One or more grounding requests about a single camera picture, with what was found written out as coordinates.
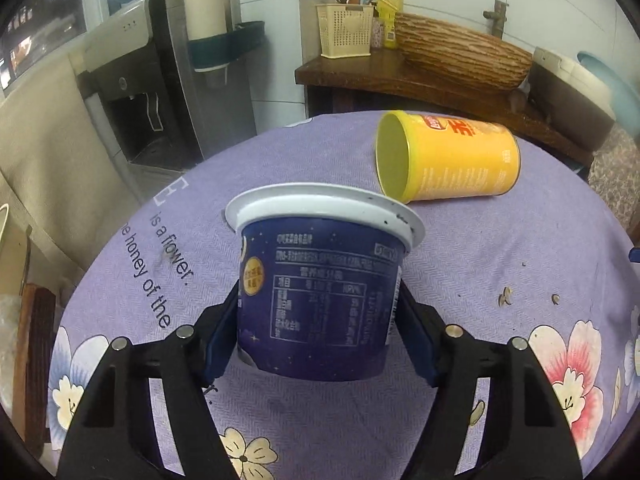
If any purple floral tablecloth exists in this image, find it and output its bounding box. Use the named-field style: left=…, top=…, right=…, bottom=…
left=47, top=110, right=640, bottom=480

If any dark blue paper cup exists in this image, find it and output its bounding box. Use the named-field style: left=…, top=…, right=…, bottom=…
left=225, top=182, right=426, bottom=382

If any brown ribbed basin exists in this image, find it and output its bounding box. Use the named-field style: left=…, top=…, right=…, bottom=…
left=395, top=10, right=533, bottom=92

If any brown wooden side table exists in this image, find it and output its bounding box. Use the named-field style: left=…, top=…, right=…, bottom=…
left=12, top=282, right=56, bottom=456

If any yellow pump soap bottle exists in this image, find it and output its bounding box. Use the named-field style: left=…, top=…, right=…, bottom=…
left=376, top=0, right=405, bottom=51

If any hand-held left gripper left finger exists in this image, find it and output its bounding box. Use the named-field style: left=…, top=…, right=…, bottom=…
left=57, top=280, right=241, bottom=480

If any light blue plastic basin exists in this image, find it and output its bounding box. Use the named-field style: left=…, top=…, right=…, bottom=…
left=576, top=51, right=626, bottom=121

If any grey water dispenser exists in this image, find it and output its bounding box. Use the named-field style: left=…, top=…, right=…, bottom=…
left=75, top=0, right=273, bottom=201

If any dark teal cup holder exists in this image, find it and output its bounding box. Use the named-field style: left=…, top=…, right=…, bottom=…
left=187, top=21, right=266, bottom=73

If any glass window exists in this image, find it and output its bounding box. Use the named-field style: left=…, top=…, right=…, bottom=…
left=0, top=0, right=86, bottom=96

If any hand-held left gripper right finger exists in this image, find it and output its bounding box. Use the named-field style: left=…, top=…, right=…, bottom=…
left=397, top=270, right=583, bottom=480

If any bronze faucet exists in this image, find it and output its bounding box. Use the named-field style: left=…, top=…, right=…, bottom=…
left=482, top=0, right=510, bottom=40

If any yellow snack canister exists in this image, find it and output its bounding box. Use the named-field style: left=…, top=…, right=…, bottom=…
left=375, top=110, right=522, bottom=204

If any beige plastic utensil basket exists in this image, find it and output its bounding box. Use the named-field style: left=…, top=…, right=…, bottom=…
left=316, top=2, right=376, bottom=59

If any beige paper cup tube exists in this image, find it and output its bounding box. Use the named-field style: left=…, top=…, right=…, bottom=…
left=181, top=0, right=231, bottom=41

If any beige fabric cover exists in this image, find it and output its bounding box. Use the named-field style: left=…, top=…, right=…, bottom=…
left=0, top=55, right=146, bottom=301

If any floral chair cover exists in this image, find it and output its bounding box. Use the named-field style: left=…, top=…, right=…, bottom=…
left=587, top=125, right=640, bottom=241

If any dark wooden counter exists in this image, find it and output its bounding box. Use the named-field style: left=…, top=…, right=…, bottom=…
left=295, top=50, right=596, bottom=166

